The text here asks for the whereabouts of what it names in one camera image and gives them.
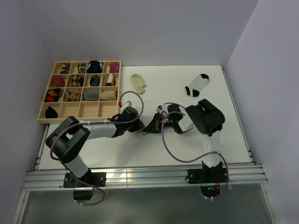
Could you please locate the maroon rolled sock left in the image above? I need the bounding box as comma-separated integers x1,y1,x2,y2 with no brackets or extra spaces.
52,75,65,88

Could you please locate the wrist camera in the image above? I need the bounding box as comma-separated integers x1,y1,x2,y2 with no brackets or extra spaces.
118,100,132,109
156,105,168,113

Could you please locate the cream ankle sock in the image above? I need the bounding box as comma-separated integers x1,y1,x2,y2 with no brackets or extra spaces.
130,74,146,94

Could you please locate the brown yellow argyle rolled sock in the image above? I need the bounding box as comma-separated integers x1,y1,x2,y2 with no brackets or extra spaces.
70,75,84,87

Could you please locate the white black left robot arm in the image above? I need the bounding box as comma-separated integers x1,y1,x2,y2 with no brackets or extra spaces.
46,106,145,188

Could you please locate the maroon rolled sock right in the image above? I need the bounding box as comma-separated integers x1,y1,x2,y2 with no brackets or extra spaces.
109,63,120,73

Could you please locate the maroon rolled sock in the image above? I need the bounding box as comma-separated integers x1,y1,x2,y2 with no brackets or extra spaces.
109,63,120,73
52,75,65,88

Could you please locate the brown argyle rolled sock corner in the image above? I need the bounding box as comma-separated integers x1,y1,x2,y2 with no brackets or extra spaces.
59,63,71,74

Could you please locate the beige grey argyle rolled sock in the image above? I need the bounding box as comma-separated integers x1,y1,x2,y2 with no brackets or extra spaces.
77,63,87,74

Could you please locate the black blue rolled sock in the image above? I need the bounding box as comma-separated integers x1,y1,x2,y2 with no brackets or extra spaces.
86,60,103,73

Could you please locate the white black striped ankle sock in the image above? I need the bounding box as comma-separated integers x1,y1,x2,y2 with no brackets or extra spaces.
185,74,209,97

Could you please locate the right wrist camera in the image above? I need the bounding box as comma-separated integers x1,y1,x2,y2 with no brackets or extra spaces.
156,105,168,113

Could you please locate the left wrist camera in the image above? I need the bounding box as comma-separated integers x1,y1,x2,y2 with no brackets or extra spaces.
118,100,132,109

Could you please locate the black sock with white stripes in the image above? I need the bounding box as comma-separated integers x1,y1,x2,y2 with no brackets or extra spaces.
45,106,58,119

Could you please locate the wooden compartment sock box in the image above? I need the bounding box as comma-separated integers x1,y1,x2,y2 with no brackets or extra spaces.
38,60,122,124

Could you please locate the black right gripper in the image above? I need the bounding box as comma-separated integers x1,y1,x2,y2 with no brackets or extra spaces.
144,112,175,133

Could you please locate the cream brown rolled sock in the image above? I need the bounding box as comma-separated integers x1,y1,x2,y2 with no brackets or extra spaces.
105,73,115,86

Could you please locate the black white striped rolled sock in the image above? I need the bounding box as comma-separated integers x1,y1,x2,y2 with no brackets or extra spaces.
89,75,100,87

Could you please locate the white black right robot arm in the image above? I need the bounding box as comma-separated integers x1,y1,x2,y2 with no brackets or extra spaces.
142,99,228,184

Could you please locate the red orange argyle rolled sock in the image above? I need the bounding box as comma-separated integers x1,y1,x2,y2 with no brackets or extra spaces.
44,88,61,102

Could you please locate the beige orange argyle rolled sock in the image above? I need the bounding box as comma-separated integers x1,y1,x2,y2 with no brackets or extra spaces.
65,90,81,102

